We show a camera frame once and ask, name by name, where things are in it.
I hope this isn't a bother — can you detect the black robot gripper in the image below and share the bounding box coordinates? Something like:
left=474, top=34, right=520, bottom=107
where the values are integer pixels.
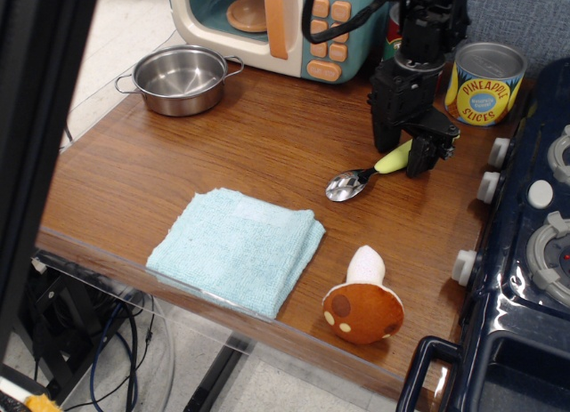
left=368, top=63, right=456, bottom=178

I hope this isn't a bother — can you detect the yellow handled metal spoon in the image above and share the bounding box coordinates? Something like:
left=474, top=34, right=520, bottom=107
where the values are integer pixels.
left=325, top=125, right=460, bottom=202

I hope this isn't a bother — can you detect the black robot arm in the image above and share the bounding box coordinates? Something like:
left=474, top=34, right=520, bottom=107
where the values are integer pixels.
left=369, top=0, right=470, bottom=178

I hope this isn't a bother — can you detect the pineapple slices can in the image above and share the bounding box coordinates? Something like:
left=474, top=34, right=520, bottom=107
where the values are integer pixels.
left=444, top=42, right=527, bottom=126

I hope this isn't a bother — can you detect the tomato sauce can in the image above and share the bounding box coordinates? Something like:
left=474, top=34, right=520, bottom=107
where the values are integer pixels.
left=382, top=2, right=446, bottom=91

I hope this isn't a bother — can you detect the teal toy microwave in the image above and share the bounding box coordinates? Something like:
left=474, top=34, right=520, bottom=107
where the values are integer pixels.
left=169, top=0, right=390, bottom=84

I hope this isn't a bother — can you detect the plush brown mushroom toy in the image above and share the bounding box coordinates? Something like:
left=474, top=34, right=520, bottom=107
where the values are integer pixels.
left=322, top=246, right=404, bottom=344

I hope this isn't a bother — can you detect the light blue folded towel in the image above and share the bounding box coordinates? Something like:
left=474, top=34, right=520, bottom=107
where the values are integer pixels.
left=146, top=189, right=325, bottom=319

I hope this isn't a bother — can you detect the dark blue toy stove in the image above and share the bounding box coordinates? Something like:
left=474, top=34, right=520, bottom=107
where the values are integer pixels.
left=397, top=59, right=569, bottom=411

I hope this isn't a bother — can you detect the small steel pot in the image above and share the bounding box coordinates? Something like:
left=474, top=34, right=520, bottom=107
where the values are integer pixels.
left=127, top=44, right=245, bottom=117

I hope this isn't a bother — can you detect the clear acrylic table guard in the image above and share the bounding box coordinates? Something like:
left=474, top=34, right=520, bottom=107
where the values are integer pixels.
left=35, top=28, right=404, bottom=386

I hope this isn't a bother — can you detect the black table leg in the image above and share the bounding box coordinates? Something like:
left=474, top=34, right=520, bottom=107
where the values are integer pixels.
left=183, top=334, right=254, bottom=412

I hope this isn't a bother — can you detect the yellow plush object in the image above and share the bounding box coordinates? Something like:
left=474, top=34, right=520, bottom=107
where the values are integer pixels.
left=1, top=379, right=63, bottom=412

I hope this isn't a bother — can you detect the blue cable under table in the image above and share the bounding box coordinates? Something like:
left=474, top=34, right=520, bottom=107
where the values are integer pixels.
left=88, top=303, right=139, bottom=412

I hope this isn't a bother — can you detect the black cable under table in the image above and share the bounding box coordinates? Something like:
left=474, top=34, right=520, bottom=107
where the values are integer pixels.
left=66, top=295, right=157, bottom=412

